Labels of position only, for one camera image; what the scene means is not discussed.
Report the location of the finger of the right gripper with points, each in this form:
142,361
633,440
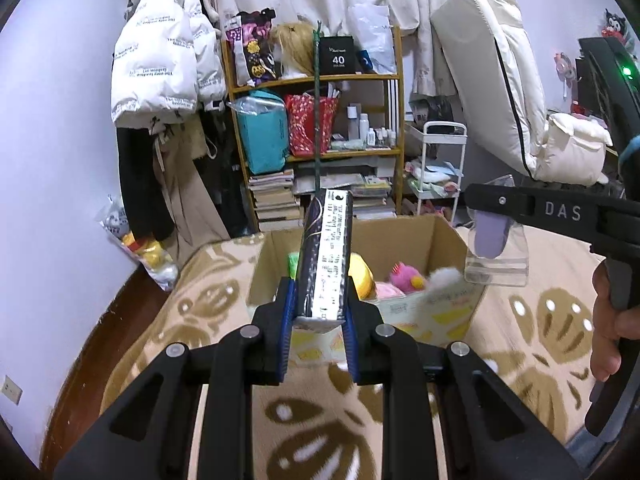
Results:
608,222

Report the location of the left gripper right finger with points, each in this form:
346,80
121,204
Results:
444,409

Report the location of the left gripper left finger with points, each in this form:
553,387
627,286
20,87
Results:
190,401

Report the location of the purple item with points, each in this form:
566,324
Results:
497,246

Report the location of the white black fluffy plush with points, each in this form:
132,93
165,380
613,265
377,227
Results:
444,277

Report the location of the pink bear plush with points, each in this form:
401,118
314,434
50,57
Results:
406,278

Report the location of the yellow plush toy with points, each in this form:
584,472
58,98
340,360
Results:
361,275

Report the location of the green tissue pack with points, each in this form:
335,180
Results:
293,264

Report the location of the black face tissue pack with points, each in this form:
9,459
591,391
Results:
323,261

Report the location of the pink swirl plush cushion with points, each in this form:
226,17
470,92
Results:
386,290

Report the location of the person right hand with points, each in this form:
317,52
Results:
609,325

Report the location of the cream pillow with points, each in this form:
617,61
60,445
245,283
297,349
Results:
573,151

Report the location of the plastic bag of toys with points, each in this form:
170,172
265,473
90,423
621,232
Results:
147,251

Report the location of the cardboard box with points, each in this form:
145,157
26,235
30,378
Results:
426,243

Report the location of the white rolling cart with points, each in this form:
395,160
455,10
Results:
431,178

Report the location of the beige coat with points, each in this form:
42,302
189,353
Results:
194,218

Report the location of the stack of books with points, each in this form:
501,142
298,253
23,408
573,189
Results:
275,205

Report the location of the wooden shelf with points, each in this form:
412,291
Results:
367,121

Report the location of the black box number 40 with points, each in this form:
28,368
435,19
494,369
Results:
337,55

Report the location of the red gift bag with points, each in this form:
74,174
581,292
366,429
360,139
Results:
300,111

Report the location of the teal bag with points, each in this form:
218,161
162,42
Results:
263,125

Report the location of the green pole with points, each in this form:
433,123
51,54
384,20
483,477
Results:
317,108

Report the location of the blonde wig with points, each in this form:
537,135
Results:
295,42

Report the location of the white puffer jacket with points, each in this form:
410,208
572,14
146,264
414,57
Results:
167,65

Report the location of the wall socket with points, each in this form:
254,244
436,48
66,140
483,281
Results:
11,390

